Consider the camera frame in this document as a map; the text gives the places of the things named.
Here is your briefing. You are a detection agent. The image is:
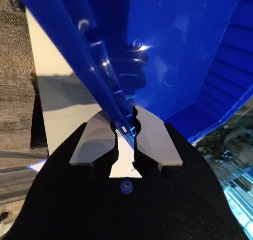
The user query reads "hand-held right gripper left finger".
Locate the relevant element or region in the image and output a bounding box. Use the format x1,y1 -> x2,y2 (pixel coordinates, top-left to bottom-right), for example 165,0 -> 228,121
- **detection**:
69,110 -> 118,167

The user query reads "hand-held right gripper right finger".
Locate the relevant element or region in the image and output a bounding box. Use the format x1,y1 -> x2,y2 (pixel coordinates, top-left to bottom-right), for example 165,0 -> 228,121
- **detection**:
132,105 -> 183,170

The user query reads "blue plastic bin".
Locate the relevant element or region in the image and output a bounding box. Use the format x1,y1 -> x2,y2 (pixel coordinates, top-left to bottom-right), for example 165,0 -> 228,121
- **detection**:
12,0 -> 253,151

